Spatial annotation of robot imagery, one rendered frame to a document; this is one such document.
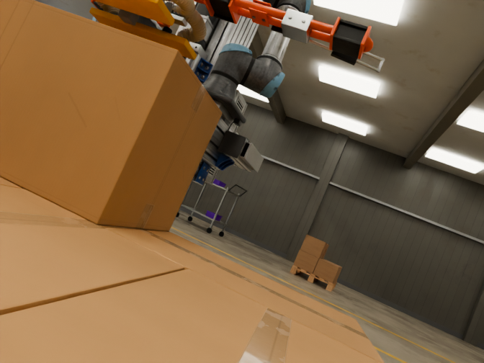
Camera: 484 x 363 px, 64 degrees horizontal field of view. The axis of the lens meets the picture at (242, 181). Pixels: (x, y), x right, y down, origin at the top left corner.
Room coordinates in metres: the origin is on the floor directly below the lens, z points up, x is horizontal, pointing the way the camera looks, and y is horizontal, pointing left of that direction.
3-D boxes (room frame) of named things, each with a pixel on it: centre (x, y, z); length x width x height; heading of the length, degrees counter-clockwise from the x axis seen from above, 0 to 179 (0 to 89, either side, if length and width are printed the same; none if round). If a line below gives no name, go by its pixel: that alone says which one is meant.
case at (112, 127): (1.06, 0.48, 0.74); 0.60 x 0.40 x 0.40; 77
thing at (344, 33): (0.92, -0.10, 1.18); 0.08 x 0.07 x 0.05; 76
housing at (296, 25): (0.95, 0.03, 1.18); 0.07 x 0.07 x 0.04; 76
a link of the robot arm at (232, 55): (1.48, 0.21, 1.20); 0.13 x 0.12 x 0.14; 100
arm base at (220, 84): (1.47, 0.22, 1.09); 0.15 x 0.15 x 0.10
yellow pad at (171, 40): (1.16, 0.46, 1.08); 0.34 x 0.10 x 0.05; 76
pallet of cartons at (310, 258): (8.16, -2.20, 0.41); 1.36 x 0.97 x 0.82; 165
